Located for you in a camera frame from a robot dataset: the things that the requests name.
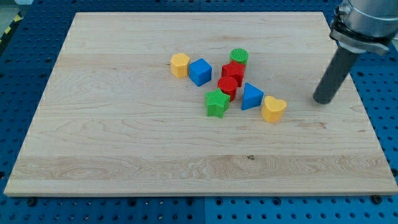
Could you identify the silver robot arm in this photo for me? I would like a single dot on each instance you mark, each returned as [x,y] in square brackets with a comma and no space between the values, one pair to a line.
[365,25]

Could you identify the yellow heart block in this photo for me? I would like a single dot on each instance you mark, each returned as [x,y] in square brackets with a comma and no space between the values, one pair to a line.
[273,109]

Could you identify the wooden board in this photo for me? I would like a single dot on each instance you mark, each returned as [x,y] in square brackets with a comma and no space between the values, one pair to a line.
[114,121]

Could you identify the green star block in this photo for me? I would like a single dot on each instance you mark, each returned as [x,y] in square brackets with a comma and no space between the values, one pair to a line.
[216,103]

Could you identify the red cylinder block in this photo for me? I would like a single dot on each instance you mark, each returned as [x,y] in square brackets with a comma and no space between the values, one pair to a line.
[228,85]

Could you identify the blue cube block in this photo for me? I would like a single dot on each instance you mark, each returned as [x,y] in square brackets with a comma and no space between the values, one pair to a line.
[200,72]

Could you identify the yellow hexagon block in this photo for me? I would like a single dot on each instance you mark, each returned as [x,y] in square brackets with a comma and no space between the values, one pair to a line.
[179,65]

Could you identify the red star block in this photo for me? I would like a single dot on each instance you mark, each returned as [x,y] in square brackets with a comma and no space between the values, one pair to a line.
[235,70]

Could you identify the blue triangle block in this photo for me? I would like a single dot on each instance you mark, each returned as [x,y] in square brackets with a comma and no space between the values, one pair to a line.
[252,97]

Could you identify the green cylinder block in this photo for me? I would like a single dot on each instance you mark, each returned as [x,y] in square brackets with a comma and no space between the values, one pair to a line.
[239,55]

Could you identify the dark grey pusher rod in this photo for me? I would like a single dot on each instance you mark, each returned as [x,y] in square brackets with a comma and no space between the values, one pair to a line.
[335,74]

